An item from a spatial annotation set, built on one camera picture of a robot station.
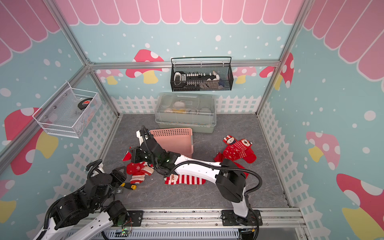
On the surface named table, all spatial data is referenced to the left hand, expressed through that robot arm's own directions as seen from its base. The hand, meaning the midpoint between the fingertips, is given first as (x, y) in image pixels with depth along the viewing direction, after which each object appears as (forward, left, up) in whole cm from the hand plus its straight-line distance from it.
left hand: (123, 173), depth 70 cm
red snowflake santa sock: (+9, 0, -17) cm, 19 cm away
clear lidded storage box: (+45, -27, -2) cm, 53 cm away
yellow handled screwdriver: (0, +3, -17) cm, 17 cm away
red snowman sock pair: (+23, -60, -16) cm, 66 cm away
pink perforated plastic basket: (+33, -21, -20) cm, 44 cm away
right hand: (+8, -2, +8) cm, 11 cm away
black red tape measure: (+30, +25, +16) cm, 42 cm away
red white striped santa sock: (+4, -27, -17) cm, 32 cm away
